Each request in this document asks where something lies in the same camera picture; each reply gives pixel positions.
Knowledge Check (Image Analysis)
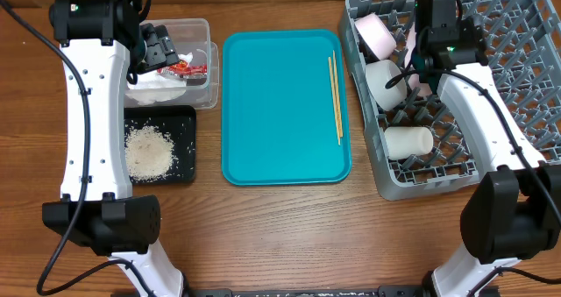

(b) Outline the red snack wrapper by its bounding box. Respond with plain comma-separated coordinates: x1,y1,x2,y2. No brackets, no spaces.
157,60,208,79

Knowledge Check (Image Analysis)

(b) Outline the white tissue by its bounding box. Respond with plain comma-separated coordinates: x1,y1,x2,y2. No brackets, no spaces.
125,53,193,105

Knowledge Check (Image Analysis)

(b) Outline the pile of rice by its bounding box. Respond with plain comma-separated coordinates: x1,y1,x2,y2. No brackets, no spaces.
124,119,196,183

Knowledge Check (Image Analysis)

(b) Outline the white pink bowl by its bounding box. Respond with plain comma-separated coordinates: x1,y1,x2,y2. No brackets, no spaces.
355,13,396,60

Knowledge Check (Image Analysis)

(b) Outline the grey bowl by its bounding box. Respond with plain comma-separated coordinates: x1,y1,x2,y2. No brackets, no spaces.
365,60,408,111

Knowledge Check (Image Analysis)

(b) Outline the large white plate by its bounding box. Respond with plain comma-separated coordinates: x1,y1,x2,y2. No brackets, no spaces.
404,24,432,97

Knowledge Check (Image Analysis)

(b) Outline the white plastic cup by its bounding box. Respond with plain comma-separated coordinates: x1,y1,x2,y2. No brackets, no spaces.
384,126,434,160

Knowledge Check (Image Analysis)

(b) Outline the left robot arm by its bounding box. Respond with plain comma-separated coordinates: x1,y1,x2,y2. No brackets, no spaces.
42,0,186,296

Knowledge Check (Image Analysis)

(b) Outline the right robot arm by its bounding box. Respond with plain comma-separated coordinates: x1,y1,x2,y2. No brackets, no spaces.
412,0,560,296

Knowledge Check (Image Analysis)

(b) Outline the grey dishwasher rack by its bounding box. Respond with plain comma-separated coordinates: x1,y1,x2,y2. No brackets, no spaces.
338,0,560,201

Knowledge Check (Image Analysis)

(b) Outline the clear plastic bin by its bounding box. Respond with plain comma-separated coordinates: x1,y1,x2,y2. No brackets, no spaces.
124,18,220,110

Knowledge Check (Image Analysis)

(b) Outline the black plastic tray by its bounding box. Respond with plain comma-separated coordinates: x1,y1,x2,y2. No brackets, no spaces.
124,104,197,185

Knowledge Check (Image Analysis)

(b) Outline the teal plastic tray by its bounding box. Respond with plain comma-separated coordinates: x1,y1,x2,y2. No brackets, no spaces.
221,29,352,186

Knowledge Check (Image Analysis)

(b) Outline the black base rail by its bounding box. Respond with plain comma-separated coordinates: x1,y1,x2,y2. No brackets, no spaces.
185,286,430,297

